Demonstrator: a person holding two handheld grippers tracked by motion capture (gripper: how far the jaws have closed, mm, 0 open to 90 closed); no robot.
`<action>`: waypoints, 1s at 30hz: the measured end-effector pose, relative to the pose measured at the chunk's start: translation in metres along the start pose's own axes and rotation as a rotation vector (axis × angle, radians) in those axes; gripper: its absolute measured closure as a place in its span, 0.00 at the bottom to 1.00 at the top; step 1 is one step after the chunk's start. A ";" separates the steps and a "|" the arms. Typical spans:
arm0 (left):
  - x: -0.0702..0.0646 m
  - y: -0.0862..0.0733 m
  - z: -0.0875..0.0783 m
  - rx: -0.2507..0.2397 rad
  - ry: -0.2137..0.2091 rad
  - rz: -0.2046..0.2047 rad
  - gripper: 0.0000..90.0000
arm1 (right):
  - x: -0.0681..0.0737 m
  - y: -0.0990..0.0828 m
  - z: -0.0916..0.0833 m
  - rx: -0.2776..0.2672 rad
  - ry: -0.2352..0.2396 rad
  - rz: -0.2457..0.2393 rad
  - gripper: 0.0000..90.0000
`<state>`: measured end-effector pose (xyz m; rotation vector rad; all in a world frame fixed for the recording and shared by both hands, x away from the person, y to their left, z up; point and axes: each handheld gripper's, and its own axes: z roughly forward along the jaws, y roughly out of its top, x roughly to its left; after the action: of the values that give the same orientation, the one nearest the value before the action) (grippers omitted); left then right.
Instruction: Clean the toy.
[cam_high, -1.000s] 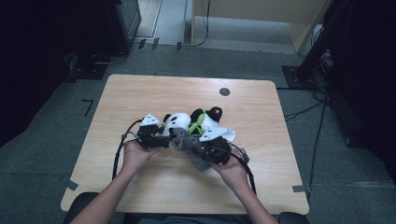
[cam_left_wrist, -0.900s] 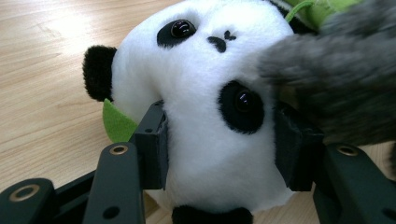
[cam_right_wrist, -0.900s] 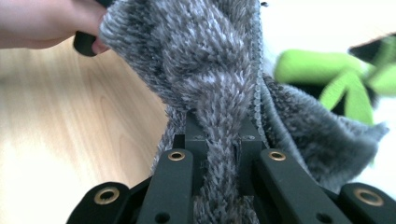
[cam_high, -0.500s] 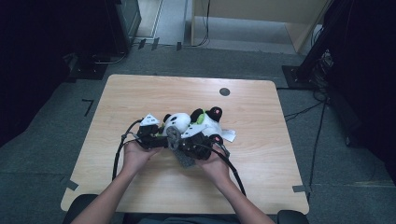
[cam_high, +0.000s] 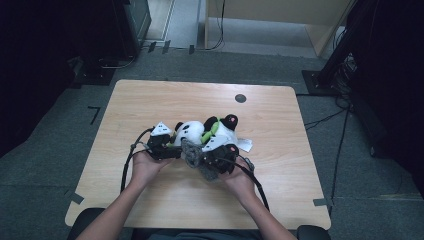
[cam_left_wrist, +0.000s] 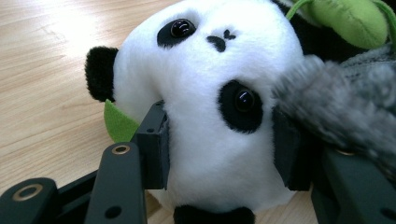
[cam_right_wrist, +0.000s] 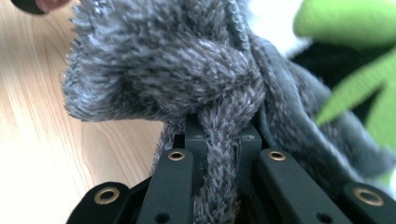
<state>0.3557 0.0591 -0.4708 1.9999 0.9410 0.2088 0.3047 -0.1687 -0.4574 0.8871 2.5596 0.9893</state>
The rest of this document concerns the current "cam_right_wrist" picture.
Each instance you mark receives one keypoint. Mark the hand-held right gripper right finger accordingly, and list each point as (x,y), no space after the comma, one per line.
(280,186)

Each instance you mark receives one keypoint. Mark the grey fuzzy cloth garment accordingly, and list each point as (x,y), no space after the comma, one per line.
(171,62)

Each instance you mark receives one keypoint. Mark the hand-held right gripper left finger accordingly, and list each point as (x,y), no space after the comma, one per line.
(174,186)

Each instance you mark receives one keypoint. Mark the panda plush toy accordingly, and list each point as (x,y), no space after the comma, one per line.
(342,21)

